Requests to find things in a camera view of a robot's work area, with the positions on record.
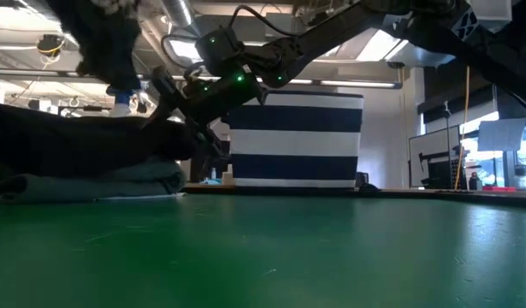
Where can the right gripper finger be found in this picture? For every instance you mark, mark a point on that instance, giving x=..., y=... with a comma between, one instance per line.
x=160, y=116

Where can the black garment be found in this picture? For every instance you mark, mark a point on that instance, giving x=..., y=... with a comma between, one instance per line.
x=74, y=141

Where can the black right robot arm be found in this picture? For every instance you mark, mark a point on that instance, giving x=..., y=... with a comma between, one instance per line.
x=331, y=30

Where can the navy white striped laundry bin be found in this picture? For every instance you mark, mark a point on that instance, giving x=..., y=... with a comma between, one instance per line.
x=288, y=143

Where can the clear spray bottle blue trigger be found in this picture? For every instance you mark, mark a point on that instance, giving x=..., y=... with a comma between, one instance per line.
x=119, y=98

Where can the small clear bottle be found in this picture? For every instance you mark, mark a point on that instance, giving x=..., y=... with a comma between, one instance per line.
x=213, y=173

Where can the small yellowish bottle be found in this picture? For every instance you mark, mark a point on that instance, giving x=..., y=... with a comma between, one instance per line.
x=226, y=175

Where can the light wooden desk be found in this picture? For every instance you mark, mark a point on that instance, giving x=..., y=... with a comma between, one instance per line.
x=202, y=187

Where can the grey ceiling box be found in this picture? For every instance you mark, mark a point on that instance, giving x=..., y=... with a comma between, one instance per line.
x=284, y=23

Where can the white board panel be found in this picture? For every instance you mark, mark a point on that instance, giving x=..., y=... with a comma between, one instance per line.
x=429, y=143

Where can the dark bottle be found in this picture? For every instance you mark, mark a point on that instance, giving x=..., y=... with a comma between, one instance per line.
x=475, y=183

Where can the white paper sheet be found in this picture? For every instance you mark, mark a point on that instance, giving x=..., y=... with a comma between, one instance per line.
x=502, y=134

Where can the red tray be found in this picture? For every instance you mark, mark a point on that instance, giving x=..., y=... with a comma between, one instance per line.
x=498, y=188

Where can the silver round ceiling duct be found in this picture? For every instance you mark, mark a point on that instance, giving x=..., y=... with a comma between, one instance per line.
x=179, y=10

